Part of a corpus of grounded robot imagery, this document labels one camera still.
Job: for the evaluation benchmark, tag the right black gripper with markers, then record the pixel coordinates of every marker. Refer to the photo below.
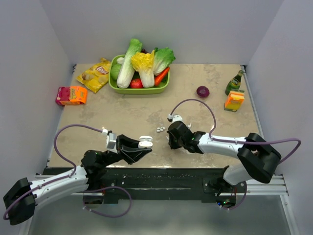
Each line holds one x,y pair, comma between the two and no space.
171,144

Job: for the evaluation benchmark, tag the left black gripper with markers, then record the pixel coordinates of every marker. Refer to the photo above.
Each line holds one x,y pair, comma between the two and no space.
130,155

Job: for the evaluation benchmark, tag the white gold-rimmed charging case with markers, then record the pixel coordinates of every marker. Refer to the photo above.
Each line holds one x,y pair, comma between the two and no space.
145,142

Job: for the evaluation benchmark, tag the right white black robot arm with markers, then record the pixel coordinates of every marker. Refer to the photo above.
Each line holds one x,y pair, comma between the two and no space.
259,159

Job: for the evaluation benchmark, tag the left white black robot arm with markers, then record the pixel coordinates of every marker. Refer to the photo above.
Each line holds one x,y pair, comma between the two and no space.
24,196

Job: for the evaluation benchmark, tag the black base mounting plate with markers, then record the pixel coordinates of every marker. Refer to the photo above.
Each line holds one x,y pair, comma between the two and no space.
215,174

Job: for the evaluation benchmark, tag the purple red onion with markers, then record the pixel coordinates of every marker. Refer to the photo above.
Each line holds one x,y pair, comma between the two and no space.
203,92

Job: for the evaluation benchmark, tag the green plastic basket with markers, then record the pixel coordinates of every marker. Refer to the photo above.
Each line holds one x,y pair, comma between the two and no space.
155,90

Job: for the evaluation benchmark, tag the orange carrot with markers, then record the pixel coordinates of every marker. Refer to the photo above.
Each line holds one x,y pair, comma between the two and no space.
160,77

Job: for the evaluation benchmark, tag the orange sponge pack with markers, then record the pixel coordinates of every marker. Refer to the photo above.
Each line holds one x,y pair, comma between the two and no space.
234,100

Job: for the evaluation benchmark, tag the red tomato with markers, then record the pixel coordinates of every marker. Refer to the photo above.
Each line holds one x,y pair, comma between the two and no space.
136,84

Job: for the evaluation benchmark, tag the green Perrier bottle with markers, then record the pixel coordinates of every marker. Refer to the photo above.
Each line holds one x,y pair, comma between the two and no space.
235,82

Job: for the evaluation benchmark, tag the tall napa cabbage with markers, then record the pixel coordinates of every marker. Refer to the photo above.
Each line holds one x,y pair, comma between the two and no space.
127,71

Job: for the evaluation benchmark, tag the pink orange snack box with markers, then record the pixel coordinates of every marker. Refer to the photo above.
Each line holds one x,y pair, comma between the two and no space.
73,95

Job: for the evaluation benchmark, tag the yellow Lays chips bag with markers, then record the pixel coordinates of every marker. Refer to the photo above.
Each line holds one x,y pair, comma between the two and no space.
96,76

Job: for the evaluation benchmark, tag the green leaf lettuce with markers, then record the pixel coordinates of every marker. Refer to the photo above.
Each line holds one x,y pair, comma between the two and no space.
163,58

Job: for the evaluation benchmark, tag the round green cabbage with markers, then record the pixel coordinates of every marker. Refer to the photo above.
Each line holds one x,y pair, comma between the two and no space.
115,71

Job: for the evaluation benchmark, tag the yellow napa cabbage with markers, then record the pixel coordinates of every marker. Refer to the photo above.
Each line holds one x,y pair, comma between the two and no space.
143,64

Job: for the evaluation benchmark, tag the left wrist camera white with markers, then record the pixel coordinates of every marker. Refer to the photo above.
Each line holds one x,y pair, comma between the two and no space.
110,138

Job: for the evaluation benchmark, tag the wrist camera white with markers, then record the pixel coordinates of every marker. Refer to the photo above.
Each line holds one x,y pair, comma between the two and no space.
176,117
110,138

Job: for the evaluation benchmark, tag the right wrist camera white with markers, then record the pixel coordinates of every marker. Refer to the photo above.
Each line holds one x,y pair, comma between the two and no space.
176,117

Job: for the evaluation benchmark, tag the aluminium frame rail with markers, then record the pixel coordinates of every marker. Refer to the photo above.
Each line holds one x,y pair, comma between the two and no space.
266,186

